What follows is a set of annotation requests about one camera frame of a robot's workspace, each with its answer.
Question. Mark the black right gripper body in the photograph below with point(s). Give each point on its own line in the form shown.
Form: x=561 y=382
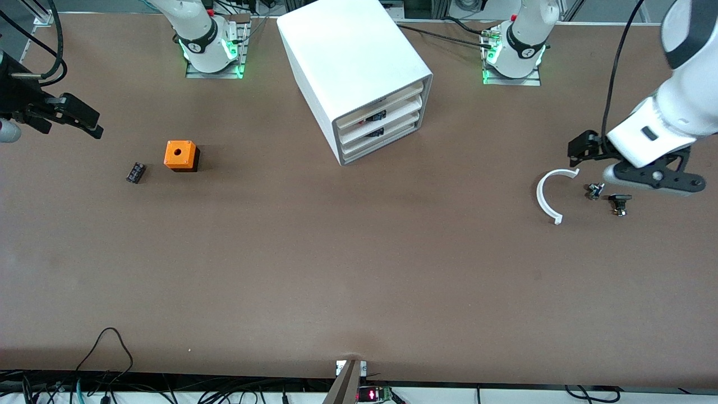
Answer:
x=15 y=96

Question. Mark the white lowest cabinet drawer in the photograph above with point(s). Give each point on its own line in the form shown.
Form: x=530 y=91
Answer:
x=387 y=143

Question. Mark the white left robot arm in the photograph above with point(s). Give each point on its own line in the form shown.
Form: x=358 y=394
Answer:
x=684 y=106

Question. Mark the orange button box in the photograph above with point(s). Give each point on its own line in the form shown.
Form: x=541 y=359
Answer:
x=179 y=152

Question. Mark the white middle cabinet drawer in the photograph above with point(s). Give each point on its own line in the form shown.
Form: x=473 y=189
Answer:
x=401 y=112

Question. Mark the white uppermost cabinet drawer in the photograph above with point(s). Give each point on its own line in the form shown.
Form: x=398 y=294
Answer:
x=404 y=92

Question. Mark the black part inside drawer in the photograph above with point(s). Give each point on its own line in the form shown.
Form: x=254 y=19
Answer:
x=374 y=117

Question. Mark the white drawer cabinet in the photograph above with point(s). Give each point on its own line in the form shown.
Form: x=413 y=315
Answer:
x=348 y=50

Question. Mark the black contact block part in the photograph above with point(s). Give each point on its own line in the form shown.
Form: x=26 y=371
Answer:
x=619 y=202

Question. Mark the small black terminal block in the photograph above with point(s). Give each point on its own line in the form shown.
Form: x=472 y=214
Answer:
x=135 y=172

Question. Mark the red lit electronics board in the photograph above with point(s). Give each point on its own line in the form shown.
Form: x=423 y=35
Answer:
x=373 y=394

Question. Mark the small metal switch part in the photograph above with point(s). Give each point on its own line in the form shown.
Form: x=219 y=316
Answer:
x=594 y=191

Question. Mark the white curved plastic bracket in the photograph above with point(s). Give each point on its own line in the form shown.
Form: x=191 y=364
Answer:
x=541 y=199

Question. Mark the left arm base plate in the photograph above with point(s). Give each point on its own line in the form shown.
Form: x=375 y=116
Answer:
x=505 y=81

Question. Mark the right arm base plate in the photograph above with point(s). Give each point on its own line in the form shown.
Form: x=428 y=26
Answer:
x=242 y=56

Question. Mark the grey camera post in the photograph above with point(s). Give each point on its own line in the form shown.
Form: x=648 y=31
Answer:
x=345 y=387

